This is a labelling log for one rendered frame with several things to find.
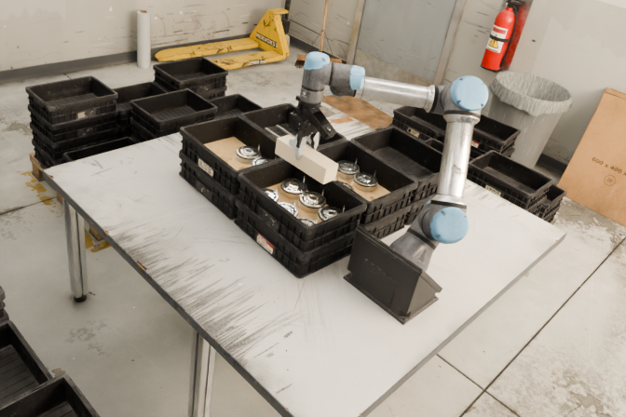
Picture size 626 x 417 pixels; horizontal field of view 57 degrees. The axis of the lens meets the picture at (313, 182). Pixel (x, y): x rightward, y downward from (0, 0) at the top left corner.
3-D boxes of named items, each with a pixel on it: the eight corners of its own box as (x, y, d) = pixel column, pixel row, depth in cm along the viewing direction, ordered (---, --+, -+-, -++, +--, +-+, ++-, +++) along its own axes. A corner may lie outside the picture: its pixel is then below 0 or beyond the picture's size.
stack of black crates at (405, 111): (450, 166, 412) (463, 123, 394) (427, 177, 392) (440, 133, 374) (405, 142, 433) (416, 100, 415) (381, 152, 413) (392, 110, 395)
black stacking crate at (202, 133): (292, 180, 235) (295, 155, 229) (233, 199, 216) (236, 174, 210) (235, 138, 258) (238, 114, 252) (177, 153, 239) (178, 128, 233)
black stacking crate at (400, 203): (412, 208, 231) (419, 183, 225) (362, 230, 212) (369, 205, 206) (344, 162, 254) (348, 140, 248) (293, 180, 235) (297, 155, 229)
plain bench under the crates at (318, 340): (514, 342, 290) (567, 233, 254) (289, 577, 184) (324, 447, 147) (295, 194, 376) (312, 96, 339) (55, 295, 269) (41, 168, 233)
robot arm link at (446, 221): (453, 244, 192) (476, 85, 194) (469, 248, 178) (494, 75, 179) (418, 238, 192) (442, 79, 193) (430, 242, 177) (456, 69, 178)
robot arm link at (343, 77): (360, 71, 191) (328, 66, 190) (366, 63, 180) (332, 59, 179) (358, 94, 191) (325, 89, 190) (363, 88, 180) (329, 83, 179)
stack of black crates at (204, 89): (198, 114, 419) (202, 56, 395) (224, 131, 403) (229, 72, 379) (151, 127, 392) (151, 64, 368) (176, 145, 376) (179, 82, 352)
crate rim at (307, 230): (368, 209, 207) (369, 204, 206) (306, 236, 188) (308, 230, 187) (296, 159, 230) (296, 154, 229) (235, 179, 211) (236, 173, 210)
